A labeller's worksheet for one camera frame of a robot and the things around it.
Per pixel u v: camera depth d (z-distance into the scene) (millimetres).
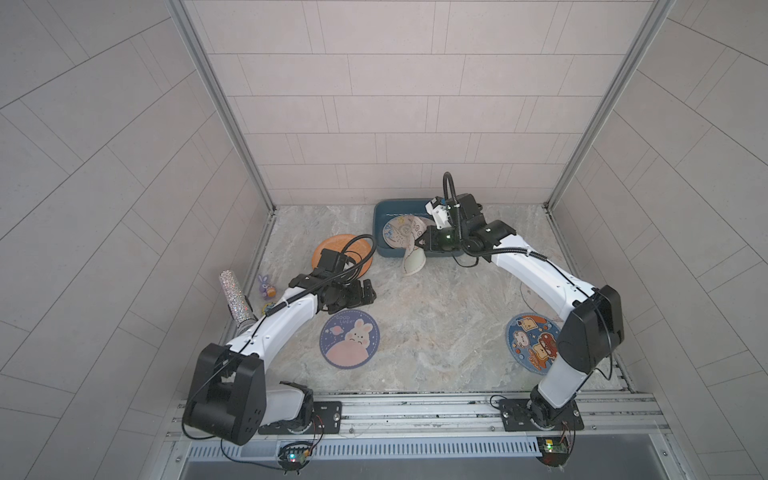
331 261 658
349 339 844
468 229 620
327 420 701
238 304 666
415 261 792
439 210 741
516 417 708
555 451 679
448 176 650
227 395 394
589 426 698
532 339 826
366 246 1049
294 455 639
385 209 1086
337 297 683
